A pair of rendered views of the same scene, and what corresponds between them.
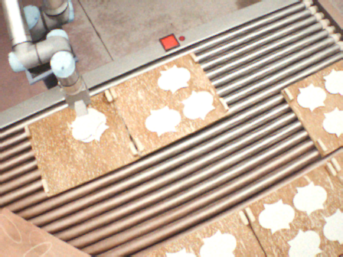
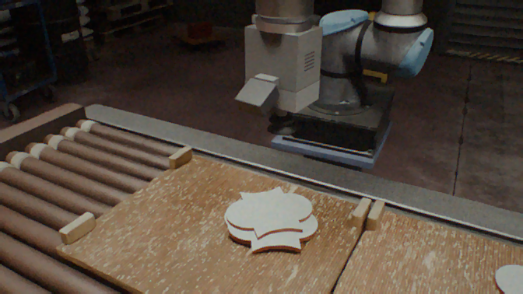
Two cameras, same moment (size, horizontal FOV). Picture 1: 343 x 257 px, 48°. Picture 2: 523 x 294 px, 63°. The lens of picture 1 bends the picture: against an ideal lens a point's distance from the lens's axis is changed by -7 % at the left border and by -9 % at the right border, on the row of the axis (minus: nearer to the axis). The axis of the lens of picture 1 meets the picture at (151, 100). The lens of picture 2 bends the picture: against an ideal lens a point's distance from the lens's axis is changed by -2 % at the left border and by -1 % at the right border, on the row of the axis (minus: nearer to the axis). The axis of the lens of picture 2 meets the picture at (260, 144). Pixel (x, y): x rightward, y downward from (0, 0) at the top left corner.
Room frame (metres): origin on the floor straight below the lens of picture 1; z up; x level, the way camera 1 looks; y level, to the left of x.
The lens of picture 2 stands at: (0.33, -0.12, 1.40)
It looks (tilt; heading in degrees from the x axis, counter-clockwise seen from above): 28 degrees down; 44
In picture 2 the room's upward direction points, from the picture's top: straight up
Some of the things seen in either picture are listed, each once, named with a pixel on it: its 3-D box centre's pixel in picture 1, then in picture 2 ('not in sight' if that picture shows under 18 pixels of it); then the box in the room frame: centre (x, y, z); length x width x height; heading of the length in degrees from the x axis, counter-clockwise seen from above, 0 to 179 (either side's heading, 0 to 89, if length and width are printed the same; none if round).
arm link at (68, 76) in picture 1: (64, 68); not in sight; (0.77, 0.26, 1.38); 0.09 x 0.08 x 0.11; 9
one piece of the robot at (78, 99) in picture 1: (76, 97); (272, 63); (0.75, 0.26, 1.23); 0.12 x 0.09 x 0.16; 8
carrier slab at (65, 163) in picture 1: (79, 142); (223, 230); (0.70, 0.33, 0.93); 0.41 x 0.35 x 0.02; 105
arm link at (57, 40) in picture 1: (54, 47); not in sight; (0.87, 0.30, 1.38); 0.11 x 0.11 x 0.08; 9
